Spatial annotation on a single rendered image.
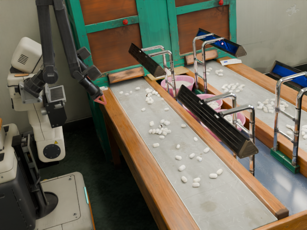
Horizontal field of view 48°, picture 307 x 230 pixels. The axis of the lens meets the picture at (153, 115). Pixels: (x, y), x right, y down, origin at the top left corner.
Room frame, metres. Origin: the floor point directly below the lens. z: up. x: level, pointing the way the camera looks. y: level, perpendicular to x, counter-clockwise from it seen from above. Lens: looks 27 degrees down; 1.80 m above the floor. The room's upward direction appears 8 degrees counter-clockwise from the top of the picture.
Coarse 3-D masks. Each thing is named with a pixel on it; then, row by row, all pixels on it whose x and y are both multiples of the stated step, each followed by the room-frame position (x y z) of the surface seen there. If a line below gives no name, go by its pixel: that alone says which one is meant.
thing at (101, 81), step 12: (180, 60) 2.84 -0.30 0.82; (144, 72) 2.75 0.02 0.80; (96, 84) 2.65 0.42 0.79; (108, 84) 2.67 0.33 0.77; (120, 84) 2.70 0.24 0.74; (96, 108) 2.64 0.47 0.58; (96, 120) 2.94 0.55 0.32; (96, 132) 3.11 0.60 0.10; (108, 144) 2.67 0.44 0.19; (108, 156) 2.67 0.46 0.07
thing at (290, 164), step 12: (276, 84) 1.50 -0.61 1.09; (276, 96) 1.50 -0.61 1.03; (300, 96) 1.35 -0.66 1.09; (276, 108) 1.50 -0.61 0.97; (300, 108) 1.35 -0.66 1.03; (276, 120) 1.50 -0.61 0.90; (300, 120) 1.35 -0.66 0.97; (276, 132) 1.50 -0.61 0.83; (276, 144) 1.50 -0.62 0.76; (276, 156) 1.48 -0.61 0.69; (288, 168) 1.38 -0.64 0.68
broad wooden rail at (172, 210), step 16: (112, 96) 2.42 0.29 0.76; (112, 112) 2.14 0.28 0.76; (112, 128) 2.08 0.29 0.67; (128, 128) 1.88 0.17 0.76; (128, 144) 1.69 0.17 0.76; (144, 144) 1.69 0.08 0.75; (128, 160) 1.67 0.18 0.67; (144, 160) 1.51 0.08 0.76; (144, 176) 1.37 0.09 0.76; (160, 176) 1.36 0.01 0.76; (144, 192) 1.37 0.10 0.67; (160, 192) 1.24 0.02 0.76; (160, 208) 1.14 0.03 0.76; (176, 208) 1.12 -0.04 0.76; (160, 224) 1.14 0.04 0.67; (176, 224) 1.03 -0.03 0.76; (192, 224) 1.02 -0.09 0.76
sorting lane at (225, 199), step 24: (120, 96) 2.45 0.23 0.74; (144, 96) 2.39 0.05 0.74; (144, 120) 2.00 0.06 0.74; (168, 120) 1.95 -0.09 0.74; (168, 144) 1.67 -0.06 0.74; (192, 144) 1.64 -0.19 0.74; (168, 168) 1.44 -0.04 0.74; (192, 168) 1.41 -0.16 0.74; (216, 168) 1.39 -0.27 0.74; (192, 192) 1.24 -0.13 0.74; (216, 192) 1.21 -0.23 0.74; (240, 192) 1.19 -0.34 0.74; (192, 216) 1.08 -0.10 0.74; (216, 216) 1.07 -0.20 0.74; (240, 216) 1.05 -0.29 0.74; (264, 216) 1.03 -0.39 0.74
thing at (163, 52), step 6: (144, 48) 2.34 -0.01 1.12; (150, 48) 2.35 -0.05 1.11; (156, 48) 2.36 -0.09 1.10; (162, 48) 2.37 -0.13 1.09; (150, 54) 2.19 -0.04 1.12; (156, 54) 2.19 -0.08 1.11; (162, 54) 2.38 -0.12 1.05; (174, 72) 2.23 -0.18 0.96; (174, 78) 2.22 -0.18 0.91; (168, 84) 2.37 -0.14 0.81; (174, 84) 2.23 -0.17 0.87; (168, 90) 2.37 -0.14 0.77; (174, 90) 2.23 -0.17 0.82; (174, 96) 2.23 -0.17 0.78
